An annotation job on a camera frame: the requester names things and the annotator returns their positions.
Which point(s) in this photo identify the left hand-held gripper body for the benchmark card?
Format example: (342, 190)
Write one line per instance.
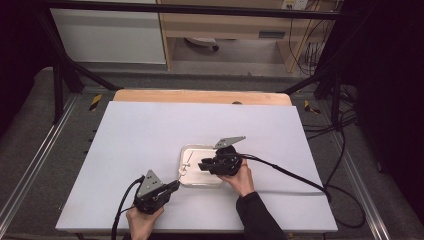
(150, 196)

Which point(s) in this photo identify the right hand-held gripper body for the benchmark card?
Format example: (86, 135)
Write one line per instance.
(226, 163)

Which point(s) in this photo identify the white square tray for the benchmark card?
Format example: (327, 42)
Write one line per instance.
(195, 178)

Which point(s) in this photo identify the white round food piece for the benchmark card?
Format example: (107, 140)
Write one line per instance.
(186, 164)
(182, 172)

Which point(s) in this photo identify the thin wooden skewer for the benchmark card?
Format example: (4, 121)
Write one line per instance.
(190, 157)

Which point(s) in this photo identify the person's right hand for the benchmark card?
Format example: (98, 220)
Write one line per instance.
(241, 181)

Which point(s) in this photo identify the person's left hand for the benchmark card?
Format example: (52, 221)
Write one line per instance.
(143, 225)

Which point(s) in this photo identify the wooden table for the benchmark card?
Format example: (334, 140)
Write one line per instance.
(200, 97)

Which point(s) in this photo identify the yellow black hazard tape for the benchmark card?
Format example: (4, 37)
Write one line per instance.
(95, 102)
(311, 107)

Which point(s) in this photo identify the office chair base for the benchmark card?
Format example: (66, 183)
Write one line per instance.
(201, 41)

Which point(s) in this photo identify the light wooden desk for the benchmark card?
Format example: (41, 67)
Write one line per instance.
(233, 25)

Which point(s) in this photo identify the white cabinet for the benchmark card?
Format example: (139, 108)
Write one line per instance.
(110, 36)

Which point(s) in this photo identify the aluminium floor rail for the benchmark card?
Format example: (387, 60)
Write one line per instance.
(36, 156)
(363, 190)

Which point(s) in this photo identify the black metal frame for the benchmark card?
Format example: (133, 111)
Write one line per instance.
(186, 9)

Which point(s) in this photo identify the white wall socket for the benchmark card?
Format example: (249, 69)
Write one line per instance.
(295, 4)

